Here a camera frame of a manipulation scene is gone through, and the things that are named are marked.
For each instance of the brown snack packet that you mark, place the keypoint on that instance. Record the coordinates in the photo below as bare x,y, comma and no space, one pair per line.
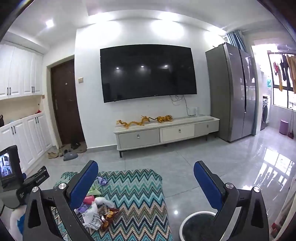
109,216

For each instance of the dark bag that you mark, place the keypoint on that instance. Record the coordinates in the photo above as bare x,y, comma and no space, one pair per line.
1,120

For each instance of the white wall cabinets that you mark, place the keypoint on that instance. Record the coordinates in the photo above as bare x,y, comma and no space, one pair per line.
16,69

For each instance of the grey double-door refrigerator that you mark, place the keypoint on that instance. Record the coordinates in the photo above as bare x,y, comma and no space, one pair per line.
231,92

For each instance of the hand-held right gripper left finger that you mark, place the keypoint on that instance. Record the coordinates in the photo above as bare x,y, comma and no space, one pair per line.
83,183

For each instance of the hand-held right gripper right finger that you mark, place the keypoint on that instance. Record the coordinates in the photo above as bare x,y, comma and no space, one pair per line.
207,183

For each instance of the white base cabinets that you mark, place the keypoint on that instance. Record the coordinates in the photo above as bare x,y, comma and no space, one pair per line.
34,139

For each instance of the teal hanging item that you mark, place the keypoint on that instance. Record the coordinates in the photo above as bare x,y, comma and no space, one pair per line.
269,83

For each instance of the green wrapper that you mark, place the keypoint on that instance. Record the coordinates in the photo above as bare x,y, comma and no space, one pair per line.
94,190

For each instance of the zigzag patterned blanket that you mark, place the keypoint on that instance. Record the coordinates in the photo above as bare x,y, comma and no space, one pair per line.
134,197

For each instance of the purple plastic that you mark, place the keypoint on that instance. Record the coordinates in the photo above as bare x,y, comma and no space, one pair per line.
84,209

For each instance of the yellow hanging garment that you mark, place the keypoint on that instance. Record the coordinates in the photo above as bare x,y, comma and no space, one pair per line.
280,81

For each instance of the black wall television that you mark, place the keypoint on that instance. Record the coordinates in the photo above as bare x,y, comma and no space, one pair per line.
148,71

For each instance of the grey washing machine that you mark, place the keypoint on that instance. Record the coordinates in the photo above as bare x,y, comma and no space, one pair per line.
265,113

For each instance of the short golden dragon ornament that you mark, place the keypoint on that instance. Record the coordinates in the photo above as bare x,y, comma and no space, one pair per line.
164,118

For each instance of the tan hanging garment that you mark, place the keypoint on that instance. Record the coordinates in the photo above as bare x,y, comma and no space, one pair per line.
291,67

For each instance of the white television cabinet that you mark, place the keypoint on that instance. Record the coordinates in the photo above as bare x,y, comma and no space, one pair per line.
138,139

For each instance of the balcony window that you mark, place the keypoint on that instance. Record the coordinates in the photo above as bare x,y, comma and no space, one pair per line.
279,99

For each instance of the dark hanging garment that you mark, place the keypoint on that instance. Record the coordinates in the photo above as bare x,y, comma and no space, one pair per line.
286,74

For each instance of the blue curtain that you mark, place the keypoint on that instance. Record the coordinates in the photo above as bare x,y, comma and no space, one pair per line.
235,41

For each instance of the brown doormat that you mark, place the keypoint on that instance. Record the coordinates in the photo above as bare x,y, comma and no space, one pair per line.
82,148

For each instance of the ceiling downlight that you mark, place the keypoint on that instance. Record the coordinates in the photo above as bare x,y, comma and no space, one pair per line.
49,23

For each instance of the long golden dragon ornament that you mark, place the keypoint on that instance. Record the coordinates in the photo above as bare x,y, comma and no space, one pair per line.
136,122

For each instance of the beige fabric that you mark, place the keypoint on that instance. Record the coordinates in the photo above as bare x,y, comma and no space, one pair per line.
284,208

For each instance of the purple wrapper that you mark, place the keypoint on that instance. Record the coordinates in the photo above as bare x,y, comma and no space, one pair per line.
101,180

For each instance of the beige shoes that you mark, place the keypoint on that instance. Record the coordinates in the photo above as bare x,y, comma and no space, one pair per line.
53,154

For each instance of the gold light switch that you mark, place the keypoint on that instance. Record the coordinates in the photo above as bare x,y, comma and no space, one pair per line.
80,80

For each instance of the grey slipper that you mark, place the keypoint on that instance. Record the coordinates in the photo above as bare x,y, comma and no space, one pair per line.
70,155

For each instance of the white round bin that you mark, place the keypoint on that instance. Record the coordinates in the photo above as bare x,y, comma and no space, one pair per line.
196,226

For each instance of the dark shoes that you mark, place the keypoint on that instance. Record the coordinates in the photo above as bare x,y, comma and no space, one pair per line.
75,144

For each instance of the dark brown entrance door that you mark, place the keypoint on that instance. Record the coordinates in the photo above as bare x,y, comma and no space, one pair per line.
66,104

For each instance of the red hanging garment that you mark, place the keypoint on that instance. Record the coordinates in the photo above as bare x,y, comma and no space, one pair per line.
276,67

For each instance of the white plastic bag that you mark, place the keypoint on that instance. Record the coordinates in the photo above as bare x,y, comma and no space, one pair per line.
92,215

